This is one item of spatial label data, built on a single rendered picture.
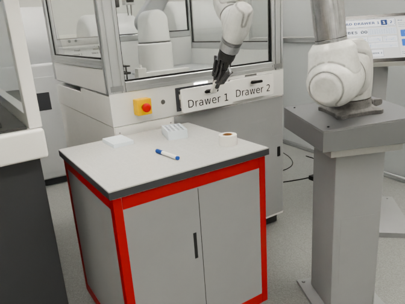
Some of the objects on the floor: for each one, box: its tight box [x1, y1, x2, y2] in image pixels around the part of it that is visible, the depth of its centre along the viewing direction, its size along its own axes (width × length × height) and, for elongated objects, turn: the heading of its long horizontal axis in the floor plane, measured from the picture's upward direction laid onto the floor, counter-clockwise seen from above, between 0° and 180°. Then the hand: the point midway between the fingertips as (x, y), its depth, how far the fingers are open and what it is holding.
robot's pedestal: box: [297, 144, 403, 304], centre depth 169 cm, size 30×30×76 cm
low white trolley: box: [58, 122, 269, 304], centre depth 167 cm, size 58×62×76 cm
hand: (215, 86), depth 187 cm, fingers closed
